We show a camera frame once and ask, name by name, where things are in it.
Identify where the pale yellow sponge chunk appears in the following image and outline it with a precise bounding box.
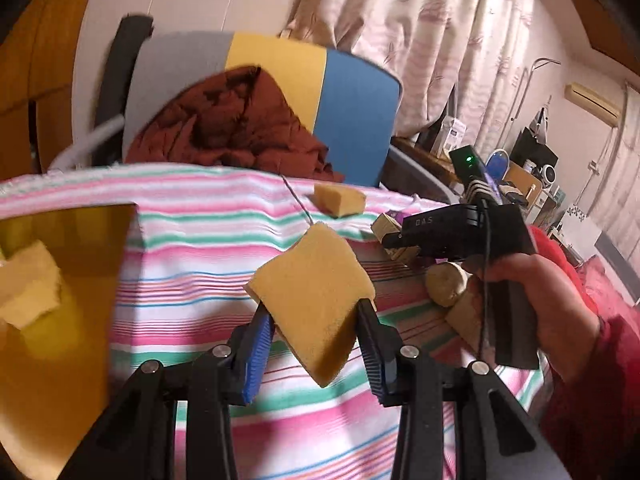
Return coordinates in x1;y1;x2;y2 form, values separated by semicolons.
0;240;63;331

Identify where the beige sponge block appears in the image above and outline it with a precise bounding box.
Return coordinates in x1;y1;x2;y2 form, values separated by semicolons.
445;285;493;356

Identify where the striped tablecloth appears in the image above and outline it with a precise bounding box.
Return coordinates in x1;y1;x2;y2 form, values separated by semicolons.
0;165;556;480

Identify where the wooden wardrobe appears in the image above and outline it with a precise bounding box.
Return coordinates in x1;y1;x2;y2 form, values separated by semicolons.
0;0;103;181

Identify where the white carton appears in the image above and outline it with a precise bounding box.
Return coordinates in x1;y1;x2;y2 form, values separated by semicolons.
431;115;467;157

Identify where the grey chair armrest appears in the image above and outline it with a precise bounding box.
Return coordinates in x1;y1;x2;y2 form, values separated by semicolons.
50;114;124;171

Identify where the person's right forearm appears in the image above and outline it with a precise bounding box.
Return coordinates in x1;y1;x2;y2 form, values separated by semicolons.
530;225;640;480

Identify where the round beige sponge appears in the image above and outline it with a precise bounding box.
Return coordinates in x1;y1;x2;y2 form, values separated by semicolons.
425;261;473;307

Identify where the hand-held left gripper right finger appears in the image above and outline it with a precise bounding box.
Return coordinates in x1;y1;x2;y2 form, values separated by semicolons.
355;299;573;480

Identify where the brown cardboard box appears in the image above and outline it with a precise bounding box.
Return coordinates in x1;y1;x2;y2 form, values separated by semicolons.
504;164;544;206

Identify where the gold container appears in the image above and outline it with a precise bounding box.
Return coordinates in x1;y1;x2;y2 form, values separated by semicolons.
0;202;138;476

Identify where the small yellow sponge cube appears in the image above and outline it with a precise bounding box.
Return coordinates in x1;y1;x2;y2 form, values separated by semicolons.
314;184;367;218

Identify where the person's right hand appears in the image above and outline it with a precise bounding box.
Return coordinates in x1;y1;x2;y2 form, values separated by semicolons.
477;252;602;385

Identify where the wall air conditioner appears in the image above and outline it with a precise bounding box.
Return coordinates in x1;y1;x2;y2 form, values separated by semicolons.
565;82;622;127

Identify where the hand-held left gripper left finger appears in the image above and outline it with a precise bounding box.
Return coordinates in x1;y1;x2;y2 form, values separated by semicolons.
62;304;276;480

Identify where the grey yellow blue chair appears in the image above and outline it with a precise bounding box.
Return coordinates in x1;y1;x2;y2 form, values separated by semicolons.
122;31;403;188

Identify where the patterned beige curtain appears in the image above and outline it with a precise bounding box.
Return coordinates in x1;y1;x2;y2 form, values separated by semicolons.
280;0;551;138

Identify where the yellow sponge slice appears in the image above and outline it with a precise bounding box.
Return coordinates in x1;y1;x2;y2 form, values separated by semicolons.
244;222;377;389

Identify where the metal clothes rack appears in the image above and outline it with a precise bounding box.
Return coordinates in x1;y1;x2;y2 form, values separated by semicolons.
507;57;562;128

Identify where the small cardboard box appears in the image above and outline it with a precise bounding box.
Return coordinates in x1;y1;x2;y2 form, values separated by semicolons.
371;211;422;264

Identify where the pink bedding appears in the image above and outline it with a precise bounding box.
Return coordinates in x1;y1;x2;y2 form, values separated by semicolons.
582;254;640;308

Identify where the brown quilted jacket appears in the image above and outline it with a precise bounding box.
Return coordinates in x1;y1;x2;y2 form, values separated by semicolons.
125;64;346;183

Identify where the white storage box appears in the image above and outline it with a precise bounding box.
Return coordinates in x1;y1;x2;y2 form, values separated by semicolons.
554;204;605;257

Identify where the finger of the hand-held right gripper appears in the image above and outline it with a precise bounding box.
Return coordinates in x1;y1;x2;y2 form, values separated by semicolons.
382;205;471;262

